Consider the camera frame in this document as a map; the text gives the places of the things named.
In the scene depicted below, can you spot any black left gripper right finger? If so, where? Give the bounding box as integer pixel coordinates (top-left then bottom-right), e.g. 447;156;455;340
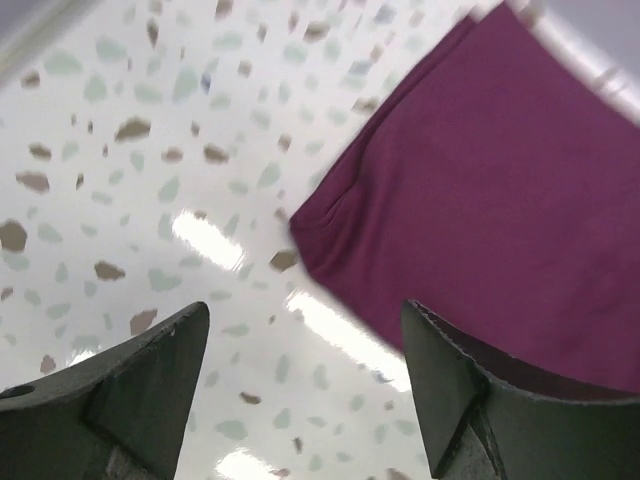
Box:
401;301;639;480

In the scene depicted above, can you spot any purple cloth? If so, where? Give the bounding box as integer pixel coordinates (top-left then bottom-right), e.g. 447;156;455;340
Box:
290;5;639;392

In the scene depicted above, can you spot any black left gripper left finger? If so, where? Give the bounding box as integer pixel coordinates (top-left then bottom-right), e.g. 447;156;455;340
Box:
1;302;209;480

